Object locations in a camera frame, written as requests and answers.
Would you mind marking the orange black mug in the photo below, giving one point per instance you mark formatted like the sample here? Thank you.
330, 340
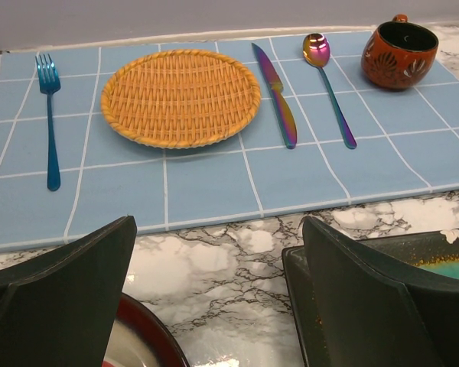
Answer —
399, 54

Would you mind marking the white red rimmed plate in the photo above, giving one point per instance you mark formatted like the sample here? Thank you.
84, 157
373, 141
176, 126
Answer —
125, 348

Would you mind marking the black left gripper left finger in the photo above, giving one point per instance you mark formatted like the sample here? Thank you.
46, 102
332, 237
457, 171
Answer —
58, 308

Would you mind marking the blue grid placemat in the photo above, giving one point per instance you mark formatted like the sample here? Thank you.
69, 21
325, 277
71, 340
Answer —
408, 144

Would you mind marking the black teal square plate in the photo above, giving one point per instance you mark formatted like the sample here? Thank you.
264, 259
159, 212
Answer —
430, 251

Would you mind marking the iridescent spoon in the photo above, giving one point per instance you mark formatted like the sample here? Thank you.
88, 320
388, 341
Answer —
316, 51

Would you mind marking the iridescent knife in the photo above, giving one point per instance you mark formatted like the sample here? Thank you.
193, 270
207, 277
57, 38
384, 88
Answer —
283, 112

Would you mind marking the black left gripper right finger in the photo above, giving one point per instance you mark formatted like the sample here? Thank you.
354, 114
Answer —
377, 310

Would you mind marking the blue fork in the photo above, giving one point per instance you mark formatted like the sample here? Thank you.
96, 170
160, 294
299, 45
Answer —
49, 84

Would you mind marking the woven wicker round trivet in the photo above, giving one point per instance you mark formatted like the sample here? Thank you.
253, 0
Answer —
179, 99

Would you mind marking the red rimmed round plate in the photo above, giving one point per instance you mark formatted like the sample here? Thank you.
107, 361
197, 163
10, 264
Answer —
151, 331

